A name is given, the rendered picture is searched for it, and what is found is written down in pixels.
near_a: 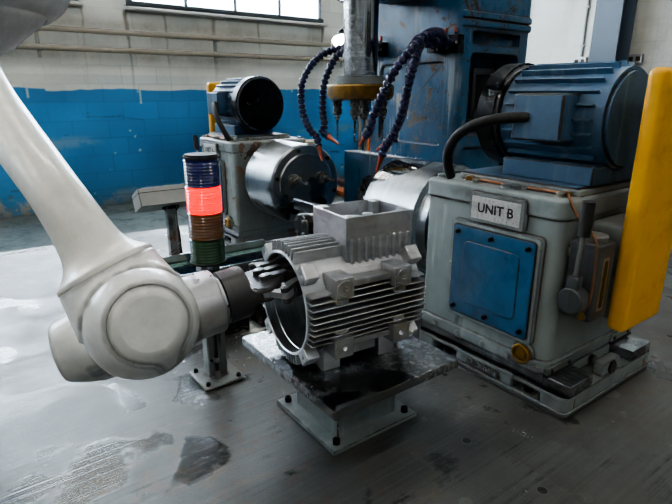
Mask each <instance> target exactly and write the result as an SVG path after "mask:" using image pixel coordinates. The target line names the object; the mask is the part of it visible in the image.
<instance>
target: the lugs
mask: <svg viewBox="0 0 672 504"><path fill-rule="evenodd" d="M261 252H262V255H263V258H264V260H266V258H267V256H268V255H269V254H270V253H271V252H272V242H271V243H265V245H264V247H263V249H262V251H261ZM401 256H402V258H403V261H404V262H406V263H409V264H415V263H417V262H418V261H419V260H420V259H421V258H422V256H421V254H420V252H419V250H418V248H417V246H416V244H412V245H407V246H404V247H403V248H402V250H401ZM296 273H297V275H298V278H299V281H300V283H301V286H302V287H303V286H308V285H313V284H316V282H317V281H318V279H319V278H320V276H319V274H318V271H317V269H316V266H315V264H314V263H308V264H302V265H300V267H299V268H298V270H297V271H296ZM265 325H266V328H267V331H268V333H269V334H272V333H273V332H272V329H271V327H270V324H269V321H268V318H266V319H265ZM417 330H418V328H417V325H416V323H415V321H411V322H409V336H410V335H412V334H413V333H415V332H416V331H417ZM298 355H299V358H300V361H301V363H302V366H306V365H309V364H313V363H315V362H316V361H317V360H318V359H319V358H320V354H319V351H318V348H317V347H315V348H311V347H308V348H303V349H302V350H301V351H300V352H299V353H298Z"/></svg>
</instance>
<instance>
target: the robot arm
mask: <svg viewBox="0 0 672 504"><path fill-rule="evenodd" d="M69 3H70V0H0V55H2V54H5V53H8V52H10V51H12V50H14V49H15V48H17V47H18V45H19V44H21V43H22V42H23V41H24V40H26V39H27V38H28V37H29V36H31V35H32V34H33V33H34V32H35V31H37V30H38V29H39V28H41V27H42V26H46V25H49V24H51V23H52V22H54V21H56V20H57V19H58V18H59V17H61V16H62V15H63V14H64V13H65V11H66V10H67V8H68V6H69ZM0 164H1V166H2V167H3V168H4V170H5V171H6V172H7V174H8V175H9V177H10V178H11V179H12V181H13V182H14V183H15V185H16V186H17V188H18V189H19V190H20V192H21V193H22V194H23V196H24V197H25V199H26V200H27V202H28V203H29V204H30V206H31V207H32V209H33V211H34V212H35V214H36V215H37V217H38V218H39V220H40V222H41V223H42V225H43V227H44V228H45V230H46V232H47V234H48V235H49V237H50V239H51V241H52V243H53V245H54V247H55V249H56V251H57V253H58V255H59V258H60V261H61V264H62V269H63V275H62V280H61V284H60V287H59V289H58V291H57V293H56V294H57V296H58V298H59V300H60V302H61V304H62V306H63V308H64V310H65V314H63V315H62V316H60V317H59V318H58V319H56V320H55V321H54V322H53V323H52V324H51V325H50V327H49V330H48V340H49V345H50V350H51V354H52V357H53V360H54V362H55V364H56V366H57V369H58V370H59V372H60V374H61V375H62V377H63V378H64V379H65V380H66V381H69V382H96V381H104V380H109V379H112V378H115V377H119V378H123V379H128V380H146V379H151V378H155V377H158V376H161V375H163V374H165V373H167V372H169V371H171V370H172V369H174V368H175V367H176V366H178V365H179V364H180V363H181V362H182V361H183V360H184V359H185V358H186V356H187V355H188V354H189V353H190V351H191V349H192V348H193V346H194V344H195V343H197V342H198V341H200V340H203V339H205V338H208V337H211V336H213V335H216V334H219V333H222V332H224V331H226V330H227V328H228V325H229V324H231V323H234V322H237V321H240V320H242V319H245V318H248V317H251V316H252V315H253V314H254V313H255V308H256V306H257V304H258V303H264V302H270V301H272V300H273V299H275V298H280V299H282V301H283V304H290V303H291V302H292V301H294V300H295V299H296V298H297V297H299V296H301V295H303V293H302V290H301V286H300V283H299V280H298V278H297V276H296V273H295V271H294V269H293V267H292V266H291V264H290V263H289V261H288V260H287V259H286V258H285V257H283V258H278V259H274V260H269V261H265V262H256V263H250V264H249V268H250V271H247V272H244V271H243V270H242V269H241V268H240V267H238V266H233V267H230V268H227V269H224V270H220V271H217V272H214V273H213V274H212V273H211V272H209V271H207V270H204V271H200V272H197V273H193V274H191V275H187V276H184V277H180V276H179V275H178V274H177V273H176V272H175V271H174V270H173V269H172V268H171V267H170V266H169V265H168V264H167V263H166V262H165V260H164V259H163V258H162V257H161V256H160V255H159V254H158V253H157V251H156V250H155V249H154V248H153V247H152V245H151V244H150V243H144V242H139V241H136V240H133V239H131V238H129V237H127V236H125V235H124V234H123V233H121V232H120V231H119V230H118V228H117V227H116V226H115V225H114V224H113V223H112V222H111V220H110V219H109V218H108V217H107V215H106V214H105V213H104V211H103V210H102V209H101V207H100V206H99V205H98V203H97V202H96V201H95V199H94V198H93V197H92V195H91V194H90V193H89V191H88V190H87V189H86V187H85V186H84V185H83V184H82V182H81V181H80V180H79V178H78V177H77V176H76V174H75V173H74V172H73V170H72V169H71V168H70V166H69V165H68V164H67V162H66V161H65V159H64V158H63V157H62V155H61V154H60V153H59V151H58V150H57V149H56V147H55V146H54V145H53V143H52V142H51V141H50V139H49V138H48V137H47V135H46V134H45V132H44V131H43V130H42V128H41V127H40V126H39V124H38V123H37V122H36V120H35V119H34V118H33V116H32V115H31V114H30V112H29V111H28V110H27V108H26V107H25V105H24V104H23V103H22V101H21V100H20V98H19V97H18V96H17V94H16V93H15V91H14V90H13V88H12V86H11V85H10V83H9V81H8V80H7V78H6V76H5V75H4V73H3V71H2V69H1V67H0Z"/></svg>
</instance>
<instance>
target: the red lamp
mask: <svg viewBox="0 0 672 504"><path fill-rule="evenodd" d="M185 194H186V196H185V197H186V204H187V205H186V206H187V213H189V214H191V215H212V214H217V213H220V212H221V211H222V200H221V199H222V197H221V196H222V195H221V185H220V186H218V187H213V188H202V189H196V188H187V187H185Z"/></svg>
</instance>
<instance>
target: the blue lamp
mask: <svg viewBox="0 0 672 504"><path fill-rule="evenodd" d="M182 161H183V168H184V169H183V171H184V180H185V181H184V183H185V185H184V186H185V187H187V188H196V189H202V188H213V187H218V186H220V185H221V183H220V182H221V180H220V168H219V166H220V165H219V158H217V159H215V160H207V161H188V160H184V159H183V160H182Z"/></svg>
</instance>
